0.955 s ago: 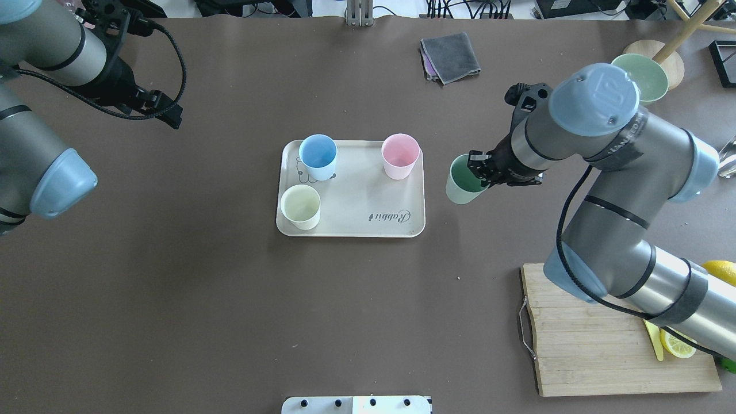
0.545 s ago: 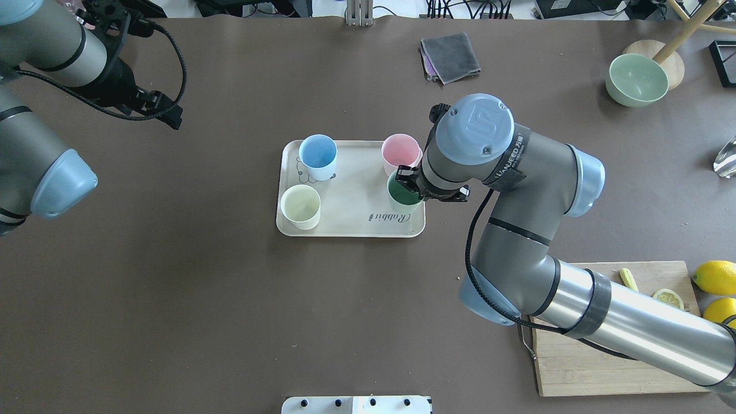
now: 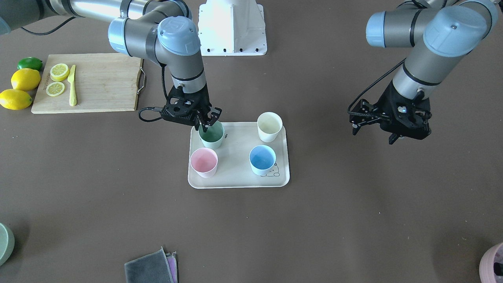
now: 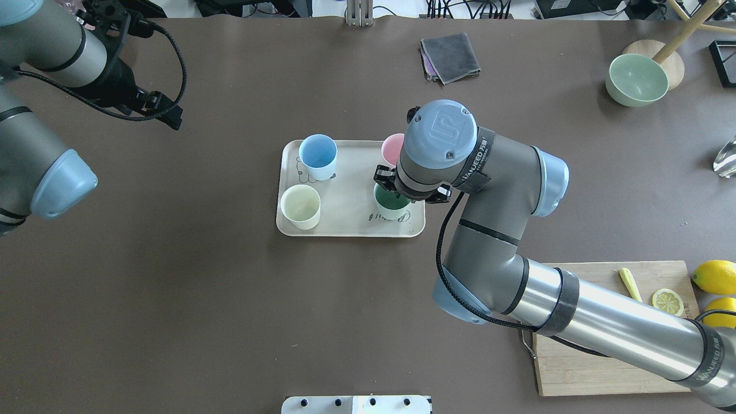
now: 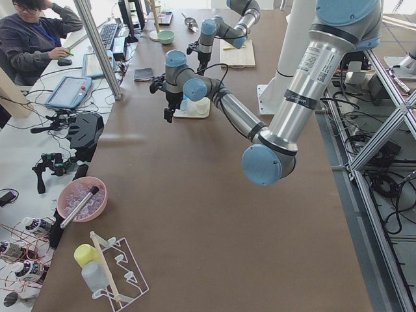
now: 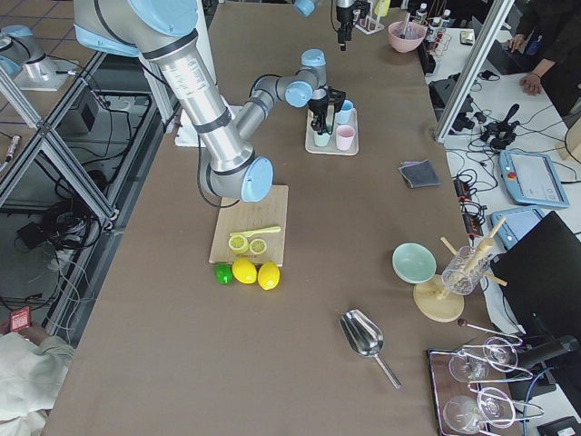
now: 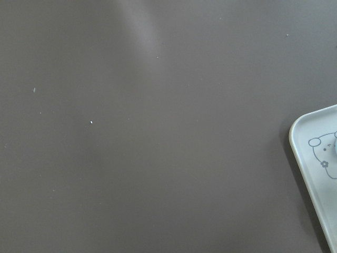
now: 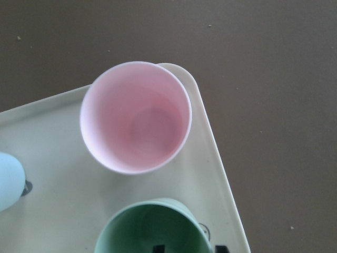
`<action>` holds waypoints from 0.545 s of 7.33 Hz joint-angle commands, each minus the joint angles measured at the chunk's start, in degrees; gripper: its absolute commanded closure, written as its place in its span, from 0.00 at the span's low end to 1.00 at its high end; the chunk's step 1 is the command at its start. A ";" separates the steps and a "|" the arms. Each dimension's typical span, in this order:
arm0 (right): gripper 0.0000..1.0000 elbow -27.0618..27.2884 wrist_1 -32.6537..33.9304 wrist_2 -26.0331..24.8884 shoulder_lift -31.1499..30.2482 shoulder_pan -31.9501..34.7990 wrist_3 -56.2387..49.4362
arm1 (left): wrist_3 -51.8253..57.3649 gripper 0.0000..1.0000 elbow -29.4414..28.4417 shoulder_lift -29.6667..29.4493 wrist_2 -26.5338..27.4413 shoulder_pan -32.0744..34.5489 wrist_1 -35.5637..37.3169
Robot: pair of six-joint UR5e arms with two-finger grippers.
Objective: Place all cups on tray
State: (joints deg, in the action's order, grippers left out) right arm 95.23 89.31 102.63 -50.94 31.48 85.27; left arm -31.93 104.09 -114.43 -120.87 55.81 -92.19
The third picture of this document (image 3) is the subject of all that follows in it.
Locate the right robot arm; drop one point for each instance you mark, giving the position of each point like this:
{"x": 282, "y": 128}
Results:
{"x": 162, "y": 32}

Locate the blue cup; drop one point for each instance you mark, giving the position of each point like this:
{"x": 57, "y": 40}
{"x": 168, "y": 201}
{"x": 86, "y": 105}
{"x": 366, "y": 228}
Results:
{"x": 262, "y": 158}

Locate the pink cup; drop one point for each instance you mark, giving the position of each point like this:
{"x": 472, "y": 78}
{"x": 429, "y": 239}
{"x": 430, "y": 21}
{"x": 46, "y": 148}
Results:
{"x": 204, "y": 161}

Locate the yellow plastic knife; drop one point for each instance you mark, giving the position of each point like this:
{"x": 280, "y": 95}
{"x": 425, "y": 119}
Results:
{"x": 71, "y": 80}

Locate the purple cloth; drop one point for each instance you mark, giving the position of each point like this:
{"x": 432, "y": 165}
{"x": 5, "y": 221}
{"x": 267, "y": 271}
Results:
{"x": 173, "y": 266}

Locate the whole yellow lemon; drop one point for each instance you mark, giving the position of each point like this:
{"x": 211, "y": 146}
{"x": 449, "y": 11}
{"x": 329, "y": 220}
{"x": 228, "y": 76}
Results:
{"x": 25, "y": 79}

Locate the cream cup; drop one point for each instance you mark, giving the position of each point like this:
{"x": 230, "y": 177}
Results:
{"x": 269, "y": 125}

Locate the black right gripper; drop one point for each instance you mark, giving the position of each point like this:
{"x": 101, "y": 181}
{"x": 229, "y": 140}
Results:
{"x": 203, "y": 103}

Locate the beige rabbit tray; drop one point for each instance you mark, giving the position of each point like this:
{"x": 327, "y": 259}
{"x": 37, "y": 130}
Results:
{"x": 234, "y": 170}

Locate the green lime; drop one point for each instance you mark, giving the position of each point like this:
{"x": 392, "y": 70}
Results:
{"x": 31, "y": 63}

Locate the green bowl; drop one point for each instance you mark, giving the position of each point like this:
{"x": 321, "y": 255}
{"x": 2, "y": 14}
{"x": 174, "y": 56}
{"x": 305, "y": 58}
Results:
{"x": 7, "y": 242}

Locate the green cup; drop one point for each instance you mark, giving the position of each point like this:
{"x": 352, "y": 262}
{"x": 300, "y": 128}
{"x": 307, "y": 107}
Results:
{"x": 212, "y": 136}

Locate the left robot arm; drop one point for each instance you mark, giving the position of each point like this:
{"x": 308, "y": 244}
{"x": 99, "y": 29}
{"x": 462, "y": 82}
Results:
{"x": 440, "y": 36}

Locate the wooden cutting board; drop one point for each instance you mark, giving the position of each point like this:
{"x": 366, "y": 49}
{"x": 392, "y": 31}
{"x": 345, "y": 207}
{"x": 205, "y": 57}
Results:
{"x": 104, "y": 82}

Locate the grey folded cloth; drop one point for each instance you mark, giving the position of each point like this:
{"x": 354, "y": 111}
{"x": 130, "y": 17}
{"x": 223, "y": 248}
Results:
{"x": 152, "y": 268}

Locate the lemon slice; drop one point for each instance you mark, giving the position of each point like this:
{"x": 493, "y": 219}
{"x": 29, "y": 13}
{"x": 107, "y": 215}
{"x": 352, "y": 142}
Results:
{"x": 59, "y": 72}
{"x": 55, "y": 89}

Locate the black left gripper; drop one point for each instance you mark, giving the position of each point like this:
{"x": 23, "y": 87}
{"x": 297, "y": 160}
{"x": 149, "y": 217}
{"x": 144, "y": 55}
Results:
{"x": 387, "y": 100}

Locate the pink bowl with ice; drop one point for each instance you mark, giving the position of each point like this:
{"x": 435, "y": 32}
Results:
{"x": 490, "y": 268}

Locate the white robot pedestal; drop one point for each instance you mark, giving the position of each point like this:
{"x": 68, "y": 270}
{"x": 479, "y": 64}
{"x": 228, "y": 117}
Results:
{"x": 232, "y": 28}

